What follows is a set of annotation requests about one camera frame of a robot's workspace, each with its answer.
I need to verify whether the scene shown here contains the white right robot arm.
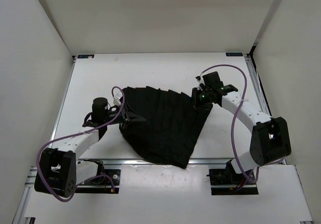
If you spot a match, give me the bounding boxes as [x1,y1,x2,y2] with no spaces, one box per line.
[192,72,291,184]

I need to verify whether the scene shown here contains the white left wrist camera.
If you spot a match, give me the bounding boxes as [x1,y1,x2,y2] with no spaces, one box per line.
[113,92,123,107]

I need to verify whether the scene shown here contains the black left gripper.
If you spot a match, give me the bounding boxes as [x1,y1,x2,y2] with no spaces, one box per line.
[103,101,145,130]

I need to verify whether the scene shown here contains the blue label left corner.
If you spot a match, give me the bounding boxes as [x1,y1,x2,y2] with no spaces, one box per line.
[77,54,94,59]

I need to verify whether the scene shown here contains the white front cover board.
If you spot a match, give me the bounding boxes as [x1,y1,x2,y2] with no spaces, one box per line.
[25,165,312,223]

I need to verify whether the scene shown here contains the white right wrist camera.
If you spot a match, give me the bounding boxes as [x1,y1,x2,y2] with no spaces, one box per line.
[195,75,205,90]

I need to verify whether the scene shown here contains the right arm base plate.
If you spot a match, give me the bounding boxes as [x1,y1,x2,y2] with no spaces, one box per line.
[207,169,259,196]

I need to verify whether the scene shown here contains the black pleated skirt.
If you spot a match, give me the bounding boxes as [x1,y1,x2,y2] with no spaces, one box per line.
[119,86,213,169]

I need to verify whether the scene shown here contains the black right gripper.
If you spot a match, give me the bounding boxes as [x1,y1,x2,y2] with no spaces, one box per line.
[187,87,212,112]

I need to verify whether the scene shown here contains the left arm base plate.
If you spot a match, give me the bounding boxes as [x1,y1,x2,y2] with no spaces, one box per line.
[76,169,121,194]

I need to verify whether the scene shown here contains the blue label right corner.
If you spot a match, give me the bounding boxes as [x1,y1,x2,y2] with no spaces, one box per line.
[226,52,243,57]

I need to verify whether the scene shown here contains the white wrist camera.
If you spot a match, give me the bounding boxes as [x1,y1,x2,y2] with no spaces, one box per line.
[113,92,123,107]
[195,75,205,90]

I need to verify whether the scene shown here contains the aluminium table edge rail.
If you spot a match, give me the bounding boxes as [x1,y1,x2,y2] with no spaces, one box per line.
[44,158,286,166]

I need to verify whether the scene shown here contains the blue label corner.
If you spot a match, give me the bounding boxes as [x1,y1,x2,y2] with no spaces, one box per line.
[77,54,94,59]
[226,52,243,57]

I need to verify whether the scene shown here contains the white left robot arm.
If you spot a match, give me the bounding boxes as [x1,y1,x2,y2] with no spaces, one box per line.
[34,97,145,202]

